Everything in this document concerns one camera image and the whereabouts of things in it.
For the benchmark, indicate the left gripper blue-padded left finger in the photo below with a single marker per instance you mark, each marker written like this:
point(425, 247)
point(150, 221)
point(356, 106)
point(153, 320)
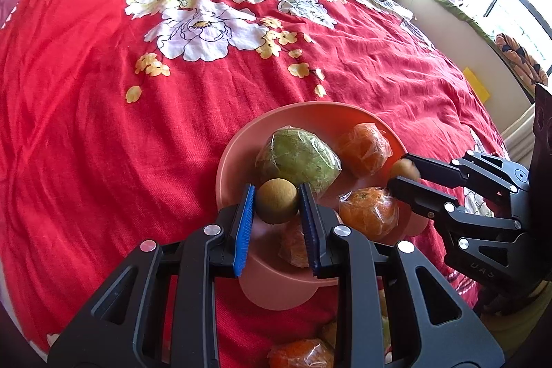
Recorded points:
point(157, 308)

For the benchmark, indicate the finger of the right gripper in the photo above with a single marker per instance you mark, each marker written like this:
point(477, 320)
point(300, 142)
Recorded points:
point(450, 218)
point(483, 173)

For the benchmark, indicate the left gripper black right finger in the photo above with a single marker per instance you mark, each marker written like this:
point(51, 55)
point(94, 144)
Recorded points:
point(430, 324)

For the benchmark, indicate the small brown longan fruit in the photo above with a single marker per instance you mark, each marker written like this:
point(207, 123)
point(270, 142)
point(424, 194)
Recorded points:
point(404, 168)

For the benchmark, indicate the orange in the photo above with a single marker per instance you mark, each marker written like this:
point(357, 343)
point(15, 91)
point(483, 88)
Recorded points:
point(293, 248)
point(364, 150)
point(372, 211)
point(309, 353)

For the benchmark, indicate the wrapped green fruit on bed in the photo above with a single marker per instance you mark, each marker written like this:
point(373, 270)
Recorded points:
point(386, 334)

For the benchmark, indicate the yellow paper envelope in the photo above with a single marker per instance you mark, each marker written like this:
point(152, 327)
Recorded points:
point(478, 87)

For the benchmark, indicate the brown patterned cushion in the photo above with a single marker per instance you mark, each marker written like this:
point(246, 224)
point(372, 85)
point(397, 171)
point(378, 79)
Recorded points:
point(527, 69)

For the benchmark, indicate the wrapped green fruit in bowl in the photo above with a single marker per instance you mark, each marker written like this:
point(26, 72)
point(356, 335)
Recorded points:
point(299, 156)

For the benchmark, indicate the red floral bedspread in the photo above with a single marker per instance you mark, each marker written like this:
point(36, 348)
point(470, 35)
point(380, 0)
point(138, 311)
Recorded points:
point(115, 114)

